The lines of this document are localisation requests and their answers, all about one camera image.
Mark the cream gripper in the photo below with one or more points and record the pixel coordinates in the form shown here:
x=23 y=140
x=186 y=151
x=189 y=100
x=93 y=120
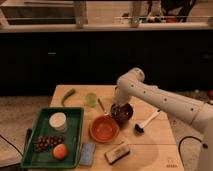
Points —
x=116 y=110

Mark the purple bowl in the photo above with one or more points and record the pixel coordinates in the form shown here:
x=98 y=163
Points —
x=127 y=113

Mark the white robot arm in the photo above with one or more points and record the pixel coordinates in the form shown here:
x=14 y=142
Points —
x=196 y=113

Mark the orange bowl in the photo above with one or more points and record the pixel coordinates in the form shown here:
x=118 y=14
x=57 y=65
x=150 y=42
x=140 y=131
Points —
x=103 y=129

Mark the light green cup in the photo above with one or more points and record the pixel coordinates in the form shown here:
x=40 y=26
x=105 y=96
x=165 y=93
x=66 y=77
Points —
x=91 y=99

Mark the green chili pepper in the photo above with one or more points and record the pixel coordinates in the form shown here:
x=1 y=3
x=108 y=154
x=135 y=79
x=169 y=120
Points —
x=67 y=95

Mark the wooden block eraser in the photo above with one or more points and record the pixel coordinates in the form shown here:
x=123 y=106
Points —
x=116 y=153

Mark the blue sponge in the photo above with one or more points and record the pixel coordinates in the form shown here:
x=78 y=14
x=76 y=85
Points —
x=87 y=154

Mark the white round container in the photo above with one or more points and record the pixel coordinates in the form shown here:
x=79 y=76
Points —
x=58 y=121

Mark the green plastic tray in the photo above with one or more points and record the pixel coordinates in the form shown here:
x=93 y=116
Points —
x=72 y=139

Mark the orange fruit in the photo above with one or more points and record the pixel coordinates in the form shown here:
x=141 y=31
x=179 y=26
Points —
x=60 y=151

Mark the bunch of dark grapes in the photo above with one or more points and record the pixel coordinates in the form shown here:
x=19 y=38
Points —
x=44 y=143

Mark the wooden handled spoon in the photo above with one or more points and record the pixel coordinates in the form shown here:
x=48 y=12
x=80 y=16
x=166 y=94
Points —
x=102 y=107

